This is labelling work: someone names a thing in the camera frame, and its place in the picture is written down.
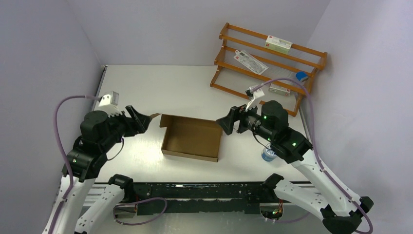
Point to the green white small box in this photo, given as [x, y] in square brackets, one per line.
[277, 44]

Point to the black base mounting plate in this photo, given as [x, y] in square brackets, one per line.
[209, 197]

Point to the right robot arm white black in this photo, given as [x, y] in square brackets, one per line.
[338, 207]

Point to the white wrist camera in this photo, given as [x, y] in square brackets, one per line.
[255, 94]
[109, 104]

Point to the orange wooden shelf rack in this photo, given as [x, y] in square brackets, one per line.
[233, 77]

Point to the blue white eraser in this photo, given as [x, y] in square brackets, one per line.
[301, 76]

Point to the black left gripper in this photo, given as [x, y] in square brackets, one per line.
[139, 125]

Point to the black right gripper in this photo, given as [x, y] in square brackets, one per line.
[227, 122]

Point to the brown cardboard box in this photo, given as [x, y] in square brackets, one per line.
[189, 137]

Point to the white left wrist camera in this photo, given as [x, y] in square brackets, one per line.
[109, 104]

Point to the small white box lower shelf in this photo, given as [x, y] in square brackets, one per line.
[279, 90]

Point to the aluminium frame rails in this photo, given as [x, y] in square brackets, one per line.
[122, 213]

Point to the clear plastic packaged item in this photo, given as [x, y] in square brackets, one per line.
[250, 62]

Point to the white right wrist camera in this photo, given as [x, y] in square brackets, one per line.
[255, 94]

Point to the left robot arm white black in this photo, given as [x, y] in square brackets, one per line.
[99, 133]

